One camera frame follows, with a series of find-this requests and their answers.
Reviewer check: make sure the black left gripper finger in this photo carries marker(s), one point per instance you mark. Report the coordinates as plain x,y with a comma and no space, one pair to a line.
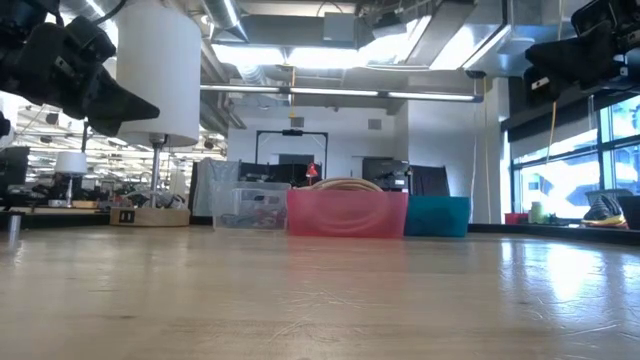
104,126
122,102

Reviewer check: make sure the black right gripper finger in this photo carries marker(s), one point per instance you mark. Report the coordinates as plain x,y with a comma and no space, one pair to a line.
580,57
542,87

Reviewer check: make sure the black metal stand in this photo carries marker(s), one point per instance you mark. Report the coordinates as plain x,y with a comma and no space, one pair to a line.
84,147

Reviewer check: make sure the white lamp with wooden base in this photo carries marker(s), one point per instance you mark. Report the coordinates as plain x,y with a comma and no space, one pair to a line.
160,75

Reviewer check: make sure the small white lamp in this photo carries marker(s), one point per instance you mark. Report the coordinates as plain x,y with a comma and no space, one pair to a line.
70,162

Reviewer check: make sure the black monitor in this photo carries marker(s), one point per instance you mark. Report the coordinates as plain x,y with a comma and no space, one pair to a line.
14,167

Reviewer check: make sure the translucent plastic sheet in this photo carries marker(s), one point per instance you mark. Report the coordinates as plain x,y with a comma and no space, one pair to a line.
215,172

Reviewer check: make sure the long ceiling light fixture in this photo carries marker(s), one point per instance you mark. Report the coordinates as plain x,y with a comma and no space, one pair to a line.
425,95

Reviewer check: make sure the pale green cup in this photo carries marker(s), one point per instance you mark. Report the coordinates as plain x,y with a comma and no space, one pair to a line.
538,211

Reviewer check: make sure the red box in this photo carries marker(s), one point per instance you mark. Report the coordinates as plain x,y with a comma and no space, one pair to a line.
515,218

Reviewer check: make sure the black yellow fabric bundle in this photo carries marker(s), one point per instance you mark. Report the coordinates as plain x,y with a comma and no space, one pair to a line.
602,212

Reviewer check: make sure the black curtain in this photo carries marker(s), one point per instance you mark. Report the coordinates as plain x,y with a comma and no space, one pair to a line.
429,181

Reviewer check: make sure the black container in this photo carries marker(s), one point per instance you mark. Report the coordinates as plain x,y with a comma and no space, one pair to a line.
632,212

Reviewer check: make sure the clear plastic bin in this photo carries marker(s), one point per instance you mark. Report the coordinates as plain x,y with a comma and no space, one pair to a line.
250,200

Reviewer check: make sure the black divider panel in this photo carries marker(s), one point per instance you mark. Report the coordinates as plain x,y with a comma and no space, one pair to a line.
270,172

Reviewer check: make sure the teal plastic bin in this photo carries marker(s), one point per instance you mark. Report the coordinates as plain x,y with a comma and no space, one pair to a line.
437,217

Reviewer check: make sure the black equipment box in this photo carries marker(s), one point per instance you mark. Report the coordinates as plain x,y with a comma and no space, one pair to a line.
387,170

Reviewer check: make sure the red desk lamp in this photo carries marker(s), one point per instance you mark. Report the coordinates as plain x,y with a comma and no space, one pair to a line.
311,172

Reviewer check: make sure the grey ceiling box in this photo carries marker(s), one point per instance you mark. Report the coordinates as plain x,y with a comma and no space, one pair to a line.
340,27

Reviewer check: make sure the pink plastic bin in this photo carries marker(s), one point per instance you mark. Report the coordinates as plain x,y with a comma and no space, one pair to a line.
350,215

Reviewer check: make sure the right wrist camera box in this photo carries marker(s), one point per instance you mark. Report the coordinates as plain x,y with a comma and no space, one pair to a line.
607,15

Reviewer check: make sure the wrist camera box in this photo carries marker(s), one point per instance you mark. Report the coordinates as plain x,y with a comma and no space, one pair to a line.
607,15
92,40

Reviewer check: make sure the silver ventilation duct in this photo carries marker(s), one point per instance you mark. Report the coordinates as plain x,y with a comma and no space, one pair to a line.
500,50

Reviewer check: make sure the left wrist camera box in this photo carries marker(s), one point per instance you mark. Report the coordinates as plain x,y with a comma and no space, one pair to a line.
92,40

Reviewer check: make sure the black dome camera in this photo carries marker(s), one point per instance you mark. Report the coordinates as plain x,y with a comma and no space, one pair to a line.
475,75

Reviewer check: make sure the black frame rail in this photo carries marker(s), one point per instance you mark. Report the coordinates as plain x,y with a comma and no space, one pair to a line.
60,220
550,232

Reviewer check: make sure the round silver duct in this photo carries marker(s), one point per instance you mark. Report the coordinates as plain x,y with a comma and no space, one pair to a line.
225,15

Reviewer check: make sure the silver metal post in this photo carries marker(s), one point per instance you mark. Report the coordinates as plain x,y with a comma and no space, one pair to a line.
14,227

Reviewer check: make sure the black gantry frame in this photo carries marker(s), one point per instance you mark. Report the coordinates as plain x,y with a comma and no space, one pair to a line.
291,132

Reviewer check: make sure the grey wall vent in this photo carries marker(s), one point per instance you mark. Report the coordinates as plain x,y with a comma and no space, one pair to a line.
297,122
374,124

